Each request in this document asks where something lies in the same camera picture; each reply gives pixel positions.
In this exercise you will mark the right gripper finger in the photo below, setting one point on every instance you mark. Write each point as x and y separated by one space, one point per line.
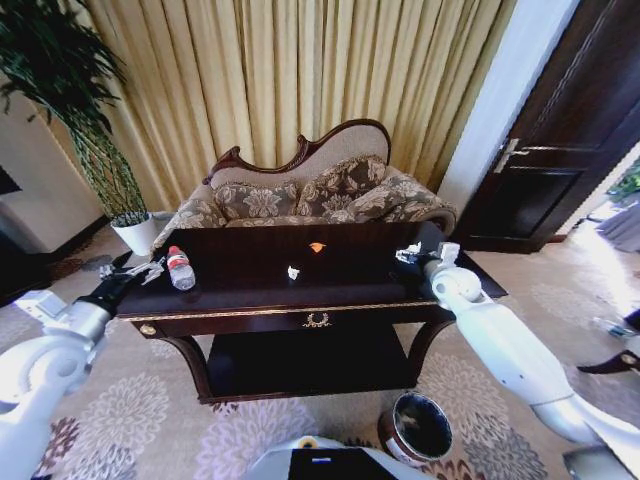
414 247
406 258

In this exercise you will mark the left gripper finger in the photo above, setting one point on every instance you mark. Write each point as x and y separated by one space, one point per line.
116 266
147 272

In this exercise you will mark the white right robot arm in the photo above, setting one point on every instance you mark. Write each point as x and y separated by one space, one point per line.
500 340

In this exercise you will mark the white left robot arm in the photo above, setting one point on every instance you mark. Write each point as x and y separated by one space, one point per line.
30 360

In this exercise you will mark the round brown trash bin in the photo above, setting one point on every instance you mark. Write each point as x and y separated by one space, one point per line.
419 425

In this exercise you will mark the clear plastic water bottle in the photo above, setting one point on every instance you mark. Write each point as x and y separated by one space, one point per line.
180 270

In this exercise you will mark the white plant pot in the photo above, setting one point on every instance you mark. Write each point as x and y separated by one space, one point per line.
136 232

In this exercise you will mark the orange paper scrap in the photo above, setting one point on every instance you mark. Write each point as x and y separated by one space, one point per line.
316 247

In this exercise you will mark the fringed floral cushion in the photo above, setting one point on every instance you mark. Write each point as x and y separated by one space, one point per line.
345 182

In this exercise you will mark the dark wooden console table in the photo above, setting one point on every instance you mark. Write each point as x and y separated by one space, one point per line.
250 295

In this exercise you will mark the white crumpled paper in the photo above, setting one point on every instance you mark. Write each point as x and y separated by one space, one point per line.
293 272

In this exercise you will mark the floral upholstered sofa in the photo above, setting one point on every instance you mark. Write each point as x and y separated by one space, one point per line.
345 145

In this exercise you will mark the wide floral cushion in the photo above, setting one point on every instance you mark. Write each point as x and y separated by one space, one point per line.
257 200

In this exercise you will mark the green potted plant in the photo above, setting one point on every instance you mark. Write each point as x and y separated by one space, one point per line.
55 65

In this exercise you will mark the dark wooden door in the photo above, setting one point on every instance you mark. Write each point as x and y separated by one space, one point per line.
565 100

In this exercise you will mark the white robot front shell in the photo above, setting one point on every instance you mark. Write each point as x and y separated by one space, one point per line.
340 462

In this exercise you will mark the yellow pleated curtain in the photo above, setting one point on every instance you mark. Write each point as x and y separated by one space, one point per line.
280 70

